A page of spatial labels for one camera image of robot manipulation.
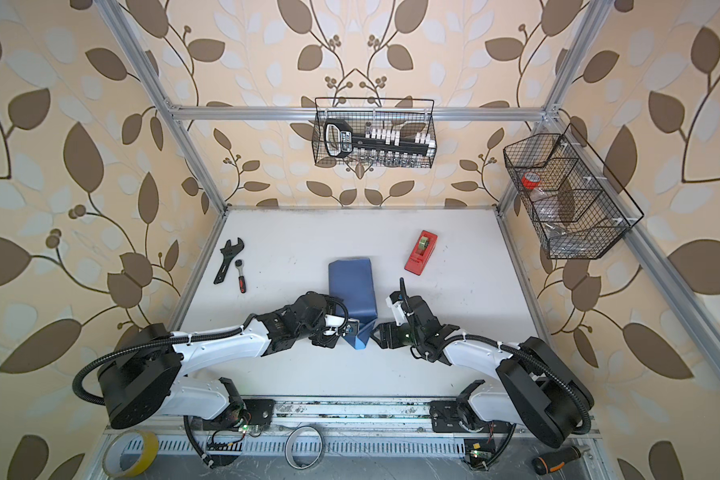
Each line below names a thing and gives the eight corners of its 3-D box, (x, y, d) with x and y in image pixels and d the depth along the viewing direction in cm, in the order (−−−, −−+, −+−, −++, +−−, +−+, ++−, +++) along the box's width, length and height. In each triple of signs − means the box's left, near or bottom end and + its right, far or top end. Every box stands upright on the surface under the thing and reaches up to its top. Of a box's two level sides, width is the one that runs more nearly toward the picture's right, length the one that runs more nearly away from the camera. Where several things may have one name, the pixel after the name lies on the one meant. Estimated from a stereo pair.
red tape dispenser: (403, 269, 103) (405, 259, 99) (420, 239, 112) (422, 229, 107) (419, 276, 101) (422, 266, 97) (435, 245, 110) (438, 235, 105)
